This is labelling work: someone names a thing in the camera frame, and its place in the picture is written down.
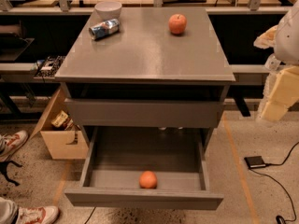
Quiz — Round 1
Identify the orange fruit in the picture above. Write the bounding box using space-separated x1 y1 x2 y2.
139 171 158 189

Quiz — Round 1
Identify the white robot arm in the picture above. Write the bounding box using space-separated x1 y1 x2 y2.
253 1 299 123

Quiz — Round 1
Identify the grey drawer cabinet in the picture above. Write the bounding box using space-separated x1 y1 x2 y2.
55 7 235 143

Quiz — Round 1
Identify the black pedal cable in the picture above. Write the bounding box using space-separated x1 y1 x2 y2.
249 141 299 224

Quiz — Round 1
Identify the crushed blue soda can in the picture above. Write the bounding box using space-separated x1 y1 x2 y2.
89 19 120 40

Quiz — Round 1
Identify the lower red white sneaker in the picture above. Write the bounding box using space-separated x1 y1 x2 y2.
15 206 60 224

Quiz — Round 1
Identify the wooden crate on floor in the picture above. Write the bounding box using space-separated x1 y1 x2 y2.
31 88 89 160

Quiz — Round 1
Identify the black white patterned box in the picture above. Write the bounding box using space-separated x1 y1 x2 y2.
36 56 64 77

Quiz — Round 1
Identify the red apple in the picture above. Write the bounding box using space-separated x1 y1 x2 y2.
168 14 187 35

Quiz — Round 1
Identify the snack packet in crate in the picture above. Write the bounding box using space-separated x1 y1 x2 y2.
51 110 73 130

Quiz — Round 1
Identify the black foot pedal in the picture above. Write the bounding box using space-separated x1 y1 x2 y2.
244 156 266 169

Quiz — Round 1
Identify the red white sneaker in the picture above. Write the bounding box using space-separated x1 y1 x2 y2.
15 206 60 224
0 130 28 161

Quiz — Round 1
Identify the open grey middle drawer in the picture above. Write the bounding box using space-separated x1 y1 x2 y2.
65 127 223 210

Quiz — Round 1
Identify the upper red white sneaker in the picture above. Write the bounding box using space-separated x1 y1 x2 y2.
0 130 28 161

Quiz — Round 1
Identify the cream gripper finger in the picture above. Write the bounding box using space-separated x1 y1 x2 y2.
258 66 299 122

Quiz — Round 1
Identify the white bowl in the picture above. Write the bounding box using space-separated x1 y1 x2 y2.
94 1 122 21

